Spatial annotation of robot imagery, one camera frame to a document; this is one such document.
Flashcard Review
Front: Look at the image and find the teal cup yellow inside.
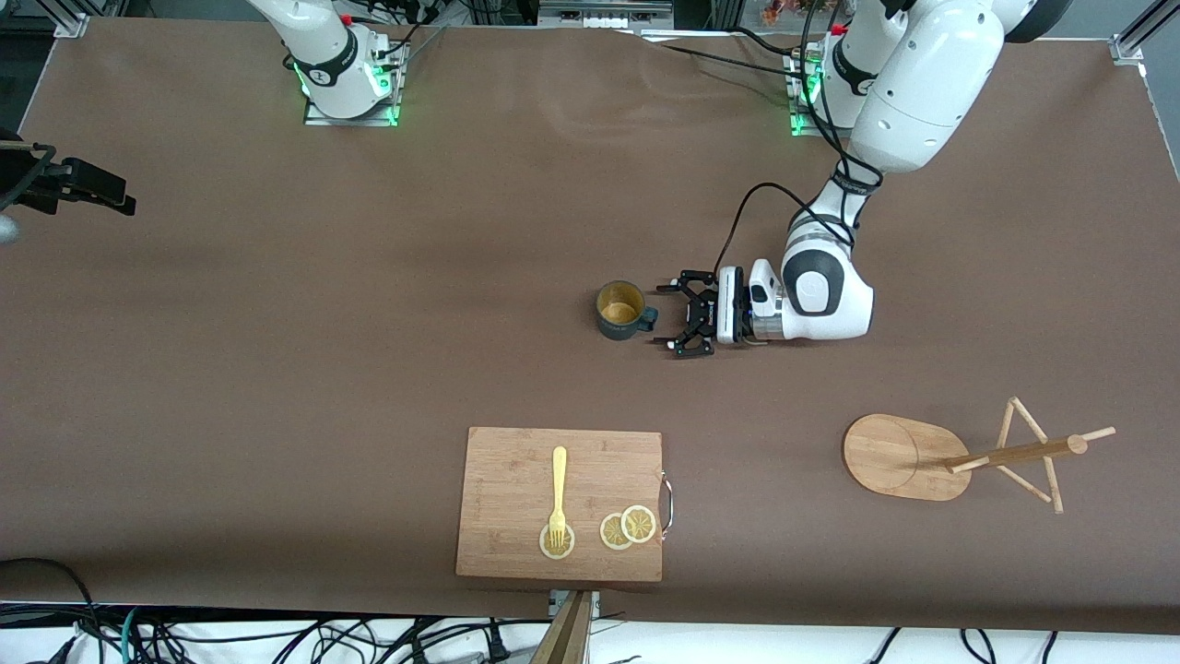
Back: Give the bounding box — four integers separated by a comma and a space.
595, 279, 660, 342

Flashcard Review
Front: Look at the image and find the wooden cup rack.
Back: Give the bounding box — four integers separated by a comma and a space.
842, 397, 1116, 515

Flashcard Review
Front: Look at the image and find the yellow plastic fork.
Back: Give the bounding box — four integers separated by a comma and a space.
548, 446, 569, 552

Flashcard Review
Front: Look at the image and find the bamboo cutting board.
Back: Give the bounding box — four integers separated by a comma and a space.
455, 426, 665, 583

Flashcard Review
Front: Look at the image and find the grey device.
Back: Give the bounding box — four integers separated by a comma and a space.
539, 0, 674, 29

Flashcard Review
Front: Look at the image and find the brown table cover sheet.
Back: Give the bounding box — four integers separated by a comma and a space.
0, 17, 1180, 637

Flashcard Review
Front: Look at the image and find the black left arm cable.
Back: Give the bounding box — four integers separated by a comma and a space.
712, 0, 888, 283

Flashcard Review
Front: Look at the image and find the aluminium frame post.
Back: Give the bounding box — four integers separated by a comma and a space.
51, 0, 93, 38
1111, 0, 1180, 65

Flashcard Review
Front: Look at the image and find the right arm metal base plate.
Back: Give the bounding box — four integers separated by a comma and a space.
302, 39, 408, 128

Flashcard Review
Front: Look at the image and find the wooden post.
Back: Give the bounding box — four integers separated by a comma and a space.
530, 592, 593, 664

